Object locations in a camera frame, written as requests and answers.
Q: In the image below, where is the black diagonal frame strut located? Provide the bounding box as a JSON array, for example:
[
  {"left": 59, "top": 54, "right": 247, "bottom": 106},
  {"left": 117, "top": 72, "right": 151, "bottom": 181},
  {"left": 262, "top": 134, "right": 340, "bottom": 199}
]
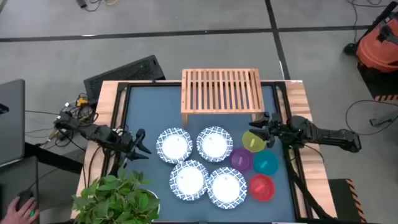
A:
[{"left": 282, "top": 146, "right": 336, "bottom": 223}]

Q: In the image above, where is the orange shop vacuum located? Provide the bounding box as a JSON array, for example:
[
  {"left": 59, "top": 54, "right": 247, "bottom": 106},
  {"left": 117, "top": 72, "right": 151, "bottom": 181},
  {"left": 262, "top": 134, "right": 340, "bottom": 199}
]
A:
[{"left": 343, "top": 1, "right": 398, "bottom": 74}]

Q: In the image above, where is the blue table mat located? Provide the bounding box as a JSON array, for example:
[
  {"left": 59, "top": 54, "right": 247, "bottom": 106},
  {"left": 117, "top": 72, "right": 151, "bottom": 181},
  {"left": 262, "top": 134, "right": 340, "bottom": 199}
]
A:
[{"left": 123, "top": 85, "right": 297, "bottom": 223}]

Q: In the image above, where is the black floor cable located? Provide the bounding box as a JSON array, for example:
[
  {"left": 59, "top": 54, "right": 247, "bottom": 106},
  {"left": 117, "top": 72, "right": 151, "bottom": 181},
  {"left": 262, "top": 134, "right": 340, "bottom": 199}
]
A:
[
  {"left": 345, "top": 99, "right": 398, "bottom": 136},
  {"left": 347, "top": 0, "right": 393, "bottom": 44},
  {"left": 76, "top": 0, "right": 121, "bottom": 12}
]

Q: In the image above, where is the tangled cable bundle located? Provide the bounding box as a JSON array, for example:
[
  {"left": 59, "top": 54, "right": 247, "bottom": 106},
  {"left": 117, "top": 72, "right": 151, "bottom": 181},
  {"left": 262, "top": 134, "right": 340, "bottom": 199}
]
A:
[{"left": 46, "top": 92, "right": 101, "bottom": 149}]

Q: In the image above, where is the yellow plastic cup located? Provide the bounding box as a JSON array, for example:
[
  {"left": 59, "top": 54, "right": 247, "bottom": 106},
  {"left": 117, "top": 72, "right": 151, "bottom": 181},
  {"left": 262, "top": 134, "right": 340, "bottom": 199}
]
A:
[{"left": 241, "top": 129, "right": 267, "bottom": 153}]

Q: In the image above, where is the person's hand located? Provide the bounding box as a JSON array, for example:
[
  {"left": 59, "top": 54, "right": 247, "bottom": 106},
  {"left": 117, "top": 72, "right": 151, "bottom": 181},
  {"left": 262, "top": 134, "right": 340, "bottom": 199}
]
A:
[{"left": 0, "top": 196, "right": 40, "bottom": 224}]

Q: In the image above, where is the teal plastic bowl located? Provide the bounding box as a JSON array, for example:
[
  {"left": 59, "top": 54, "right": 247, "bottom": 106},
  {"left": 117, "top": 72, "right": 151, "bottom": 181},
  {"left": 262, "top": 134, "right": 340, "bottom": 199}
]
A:
[{"left": 253, "top": 150, "right": 279, "bottom": 177}]

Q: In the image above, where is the blue patterned paper plate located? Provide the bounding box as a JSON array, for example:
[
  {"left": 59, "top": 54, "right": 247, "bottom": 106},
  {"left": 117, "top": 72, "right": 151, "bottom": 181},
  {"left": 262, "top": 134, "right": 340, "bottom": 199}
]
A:
[
  {"left": 155, "top": 126, "right": 193, "bottom": 165},
  {"left": 206, "top": 166, "right": 248, "bottom": 210},
  {"left": 169, "top": 159, "right": 210, "bottom": 202},
  {"left": 196, "top": 125, "right": 234, "bottom": 163}
]

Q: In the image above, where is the green leafy plant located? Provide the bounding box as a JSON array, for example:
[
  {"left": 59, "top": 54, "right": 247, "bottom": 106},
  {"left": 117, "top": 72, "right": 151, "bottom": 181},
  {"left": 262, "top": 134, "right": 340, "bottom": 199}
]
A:
[{"left": 71, "top": 167, "right": 161, "bottom": 224}]

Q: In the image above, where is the black hazard-striped mat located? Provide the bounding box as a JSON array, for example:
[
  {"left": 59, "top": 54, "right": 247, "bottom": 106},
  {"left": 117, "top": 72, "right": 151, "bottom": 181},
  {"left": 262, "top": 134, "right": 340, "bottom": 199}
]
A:
[
  {"left": 356, "top": 61, "right": 398, "bottom": 102},
  {"left": 328, "top": 178, "right": 368, "bottom": 223}
]

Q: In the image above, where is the black computer mouse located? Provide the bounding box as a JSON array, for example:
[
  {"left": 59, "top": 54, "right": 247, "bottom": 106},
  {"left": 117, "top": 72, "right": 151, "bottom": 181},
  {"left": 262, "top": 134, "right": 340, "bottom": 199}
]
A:
[{"left": 16, "top": 189, "right": 34, "bottom": 211}]

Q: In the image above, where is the red plastic cup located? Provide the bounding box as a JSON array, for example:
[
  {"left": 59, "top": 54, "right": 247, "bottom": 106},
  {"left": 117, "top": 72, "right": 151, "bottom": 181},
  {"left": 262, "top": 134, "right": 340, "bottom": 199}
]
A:
[{"left": 248, "top": 173, "right": 276, "bottom": 202}]

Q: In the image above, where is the purple plastic bowl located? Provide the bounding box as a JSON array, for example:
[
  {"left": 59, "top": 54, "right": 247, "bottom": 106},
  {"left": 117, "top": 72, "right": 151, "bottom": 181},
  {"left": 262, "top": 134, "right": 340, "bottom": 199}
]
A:
[{"left": 229, "top": 147, "right": 254, "bottom": 172}]

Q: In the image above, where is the grey floor tool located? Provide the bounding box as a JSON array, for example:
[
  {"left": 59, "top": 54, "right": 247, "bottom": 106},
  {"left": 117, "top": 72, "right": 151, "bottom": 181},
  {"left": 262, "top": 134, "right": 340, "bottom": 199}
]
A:
[{"left": 369, "top": 115, "right": 398, "bottom": 128}]

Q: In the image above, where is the dark grey mouse pad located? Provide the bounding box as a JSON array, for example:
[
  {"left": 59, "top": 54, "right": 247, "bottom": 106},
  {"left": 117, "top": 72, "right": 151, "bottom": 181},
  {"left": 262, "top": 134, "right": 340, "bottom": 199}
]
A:
[{"left": 0, "top": 155, "right": 40, "bottom": 224}]

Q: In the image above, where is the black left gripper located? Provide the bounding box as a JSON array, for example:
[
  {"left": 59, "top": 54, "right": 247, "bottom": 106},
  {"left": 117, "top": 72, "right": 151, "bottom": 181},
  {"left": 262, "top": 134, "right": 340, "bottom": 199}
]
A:
[{"left": 102, "top": 127, "right": 152, "bottom": 162}]

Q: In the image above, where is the white plant pot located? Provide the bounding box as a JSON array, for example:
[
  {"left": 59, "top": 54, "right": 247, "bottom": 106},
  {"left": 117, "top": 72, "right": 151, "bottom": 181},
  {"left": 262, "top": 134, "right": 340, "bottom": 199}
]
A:
[{"left": 141, "top": 188, "right": 162, "bottom": 218}]

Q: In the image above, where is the grey laptop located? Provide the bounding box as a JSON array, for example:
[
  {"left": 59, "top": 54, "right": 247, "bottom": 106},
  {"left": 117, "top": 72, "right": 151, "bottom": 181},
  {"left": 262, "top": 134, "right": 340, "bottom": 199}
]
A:
[{"left": 0, "top": 78, "right": 26, "bottom": 166}]

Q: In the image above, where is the slatted wooden shelf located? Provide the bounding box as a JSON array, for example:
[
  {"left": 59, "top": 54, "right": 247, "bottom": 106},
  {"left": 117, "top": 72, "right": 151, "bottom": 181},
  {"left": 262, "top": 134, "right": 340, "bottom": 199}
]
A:
[{"left": 180, "top": 68, "right": 265, "bottom": 126}]

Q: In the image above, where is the black perforated box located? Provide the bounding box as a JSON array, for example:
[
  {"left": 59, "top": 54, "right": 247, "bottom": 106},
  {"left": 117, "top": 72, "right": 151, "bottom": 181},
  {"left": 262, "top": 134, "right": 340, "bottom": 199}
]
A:
[{"left": 83, "top": 55, "right": 167, "bottom": 107}]

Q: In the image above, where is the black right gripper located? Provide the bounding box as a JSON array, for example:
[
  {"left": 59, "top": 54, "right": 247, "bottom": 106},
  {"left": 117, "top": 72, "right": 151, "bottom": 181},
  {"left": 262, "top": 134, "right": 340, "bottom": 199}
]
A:
[{"left": 248, "top": 111, "right": 295, "bottom": 149}]

